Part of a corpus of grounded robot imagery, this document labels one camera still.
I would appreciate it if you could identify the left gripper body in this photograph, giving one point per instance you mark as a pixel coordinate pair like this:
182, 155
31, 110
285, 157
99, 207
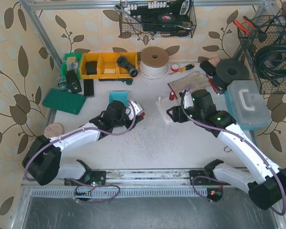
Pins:
130, 120

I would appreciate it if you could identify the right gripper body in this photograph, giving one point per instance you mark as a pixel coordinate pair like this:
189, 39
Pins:
178, 113

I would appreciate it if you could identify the white peg base plate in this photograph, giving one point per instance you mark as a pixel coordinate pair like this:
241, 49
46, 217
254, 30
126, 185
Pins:
163, 105

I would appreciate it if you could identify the blue plastic tray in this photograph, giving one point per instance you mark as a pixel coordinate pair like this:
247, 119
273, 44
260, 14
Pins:
121, 96

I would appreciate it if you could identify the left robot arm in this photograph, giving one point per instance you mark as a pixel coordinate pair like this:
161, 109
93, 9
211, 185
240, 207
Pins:
43, 163

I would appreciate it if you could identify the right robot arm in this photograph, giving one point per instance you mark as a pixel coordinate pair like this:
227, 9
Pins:
265, 182

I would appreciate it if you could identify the beige work glove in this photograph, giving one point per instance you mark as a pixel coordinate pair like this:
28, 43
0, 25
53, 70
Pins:
196, 79

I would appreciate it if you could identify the red white tape roll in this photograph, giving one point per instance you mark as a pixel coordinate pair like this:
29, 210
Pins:
174, 67

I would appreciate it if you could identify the yellow black screwdriver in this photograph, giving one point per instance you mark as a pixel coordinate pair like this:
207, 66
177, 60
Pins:
183, 69

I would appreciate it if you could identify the yellow storage bin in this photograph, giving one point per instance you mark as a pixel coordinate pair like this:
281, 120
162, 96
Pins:
107, 68

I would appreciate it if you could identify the dark grey pipe fitting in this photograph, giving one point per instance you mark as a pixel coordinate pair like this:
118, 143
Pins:
129, 67

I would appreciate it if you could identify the black rectangular block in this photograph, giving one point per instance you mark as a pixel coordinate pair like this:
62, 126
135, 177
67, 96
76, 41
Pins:
88, 88

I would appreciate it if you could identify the black box in bin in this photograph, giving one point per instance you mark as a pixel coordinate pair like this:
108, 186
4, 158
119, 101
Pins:
91, 67

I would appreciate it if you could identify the black disc spool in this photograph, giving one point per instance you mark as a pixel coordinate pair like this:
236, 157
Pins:
229, 70

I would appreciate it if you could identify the blue clear toolbox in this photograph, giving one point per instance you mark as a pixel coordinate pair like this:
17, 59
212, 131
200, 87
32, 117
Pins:
246, 105

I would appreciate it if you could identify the black green meter device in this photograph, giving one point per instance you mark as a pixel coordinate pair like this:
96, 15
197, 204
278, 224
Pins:
73, 82

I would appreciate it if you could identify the green cutting mat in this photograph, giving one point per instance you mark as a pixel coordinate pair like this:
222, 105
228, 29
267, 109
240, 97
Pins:
64, 101

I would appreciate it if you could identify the green storage bin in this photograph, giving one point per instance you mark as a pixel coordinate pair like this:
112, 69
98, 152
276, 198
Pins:
71, 61

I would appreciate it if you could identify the black tape roll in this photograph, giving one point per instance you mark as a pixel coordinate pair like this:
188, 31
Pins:
166, 19

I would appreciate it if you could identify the silver wrench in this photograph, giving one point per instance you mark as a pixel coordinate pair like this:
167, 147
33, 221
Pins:
119, 9

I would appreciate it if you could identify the white cable spool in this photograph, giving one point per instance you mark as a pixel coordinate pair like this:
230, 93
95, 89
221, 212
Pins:
154, 63

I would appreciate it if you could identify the top wire basket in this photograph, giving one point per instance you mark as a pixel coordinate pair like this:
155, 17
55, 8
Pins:
146, 19

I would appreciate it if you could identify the wire basket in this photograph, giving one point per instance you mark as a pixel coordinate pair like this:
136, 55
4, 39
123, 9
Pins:
265, 50
146, 19

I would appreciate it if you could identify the orange handled pliers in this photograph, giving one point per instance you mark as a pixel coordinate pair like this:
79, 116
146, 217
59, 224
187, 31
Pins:
242, 27

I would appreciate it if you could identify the right wire basket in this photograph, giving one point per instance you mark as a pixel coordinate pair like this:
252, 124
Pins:
265, 50

